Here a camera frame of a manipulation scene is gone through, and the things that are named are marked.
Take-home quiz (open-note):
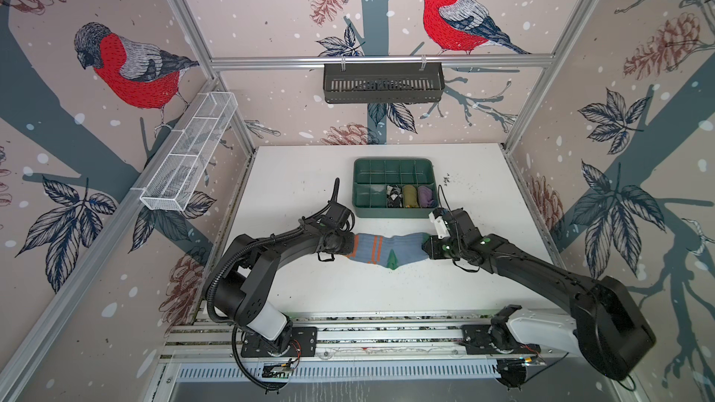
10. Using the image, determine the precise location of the right black base cable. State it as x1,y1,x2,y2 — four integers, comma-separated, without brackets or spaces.
496,351,638,392

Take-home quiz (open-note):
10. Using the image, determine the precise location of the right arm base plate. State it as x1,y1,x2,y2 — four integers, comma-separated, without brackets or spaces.
460,324,541,355

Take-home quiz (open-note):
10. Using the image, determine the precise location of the white mesh wall basket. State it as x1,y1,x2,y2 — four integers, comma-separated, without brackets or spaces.
140,91,238,211

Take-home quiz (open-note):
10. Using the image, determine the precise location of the purple rolled sock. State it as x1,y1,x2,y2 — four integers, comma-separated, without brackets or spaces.
417,185,435,208

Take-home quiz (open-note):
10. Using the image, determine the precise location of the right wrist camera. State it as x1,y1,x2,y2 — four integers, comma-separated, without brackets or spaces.
428,208,450,239

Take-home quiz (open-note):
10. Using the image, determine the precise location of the aluminium frame back bar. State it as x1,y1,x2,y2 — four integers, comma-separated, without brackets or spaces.
210,54,555,72

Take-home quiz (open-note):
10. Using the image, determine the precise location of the black grey argyle sock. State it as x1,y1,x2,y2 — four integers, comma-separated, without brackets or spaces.
387,185,403,208

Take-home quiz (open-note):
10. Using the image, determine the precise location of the black base cable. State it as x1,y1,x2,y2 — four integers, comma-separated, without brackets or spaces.
231,323,297,392
496,351,638,392

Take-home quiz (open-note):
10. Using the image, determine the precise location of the black hanging wire basket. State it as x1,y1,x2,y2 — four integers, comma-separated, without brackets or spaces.
323,63,445,104

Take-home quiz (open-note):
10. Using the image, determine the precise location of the olive rolled sock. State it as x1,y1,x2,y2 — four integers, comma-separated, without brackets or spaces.
402,184,420,208

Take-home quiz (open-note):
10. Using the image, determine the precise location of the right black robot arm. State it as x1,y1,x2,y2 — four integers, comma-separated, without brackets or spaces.
423,208,657,381

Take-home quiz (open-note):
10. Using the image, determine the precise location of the blue orange green striped sock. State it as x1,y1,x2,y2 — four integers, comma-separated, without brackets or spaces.
347,233,430,270

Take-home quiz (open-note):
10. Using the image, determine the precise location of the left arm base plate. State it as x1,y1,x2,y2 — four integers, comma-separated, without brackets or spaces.
240,326,318,358

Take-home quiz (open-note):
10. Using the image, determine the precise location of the left black base cable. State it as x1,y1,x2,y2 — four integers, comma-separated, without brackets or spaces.
231,323,297,392

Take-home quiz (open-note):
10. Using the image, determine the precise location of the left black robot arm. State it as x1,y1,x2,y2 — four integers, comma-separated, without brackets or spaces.
203,179,355,349

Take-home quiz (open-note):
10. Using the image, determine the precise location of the green compartment tray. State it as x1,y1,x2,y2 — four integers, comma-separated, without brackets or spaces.
352,157,439,219

